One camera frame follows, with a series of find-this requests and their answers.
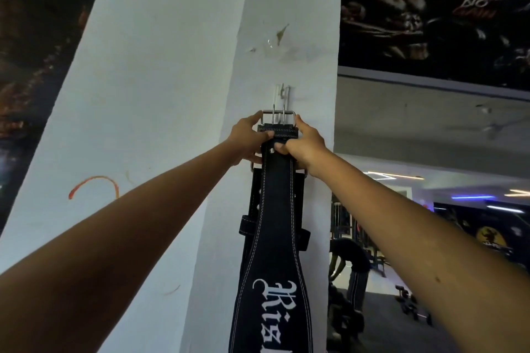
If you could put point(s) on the person's left hand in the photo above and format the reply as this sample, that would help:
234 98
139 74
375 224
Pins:
244 139

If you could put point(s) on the person's right hand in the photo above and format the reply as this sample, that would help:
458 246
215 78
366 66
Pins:
308 148

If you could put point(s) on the person's left thumb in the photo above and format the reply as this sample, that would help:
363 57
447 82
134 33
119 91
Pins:
265 138

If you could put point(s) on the person's right thumb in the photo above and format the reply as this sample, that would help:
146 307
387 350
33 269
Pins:
285 146

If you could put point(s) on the black lettered weightlifting belt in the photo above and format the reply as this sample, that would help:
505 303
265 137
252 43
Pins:
275 220

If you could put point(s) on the person's right forearm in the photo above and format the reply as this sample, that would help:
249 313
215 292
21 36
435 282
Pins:
422 249

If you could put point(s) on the person's left forearm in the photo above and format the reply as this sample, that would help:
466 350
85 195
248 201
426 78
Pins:
111 249

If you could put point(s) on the plain black weightlifting belt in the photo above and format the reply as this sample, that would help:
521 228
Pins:
248 226

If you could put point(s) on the black gym machine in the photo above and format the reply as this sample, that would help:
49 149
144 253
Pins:
343 319

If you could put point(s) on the dark bodybuilder poster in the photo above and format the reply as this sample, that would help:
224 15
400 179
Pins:
434 13

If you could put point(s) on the grey ceiling fan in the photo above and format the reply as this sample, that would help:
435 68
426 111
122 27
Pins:
495 127

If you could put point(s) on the dark mural with yellow emblem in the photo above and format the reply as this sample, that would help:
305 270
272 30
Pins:
492 232

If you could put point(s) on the metal wall hook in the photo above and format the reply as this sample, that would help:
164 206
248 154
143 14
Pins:
281 92

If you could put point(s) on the grey weight machine frame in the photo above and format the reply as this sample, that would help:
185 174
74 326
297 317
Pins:
341 220

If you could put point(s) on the dark orange wall poster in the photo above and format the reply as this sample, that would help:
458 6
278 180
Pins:
33 75

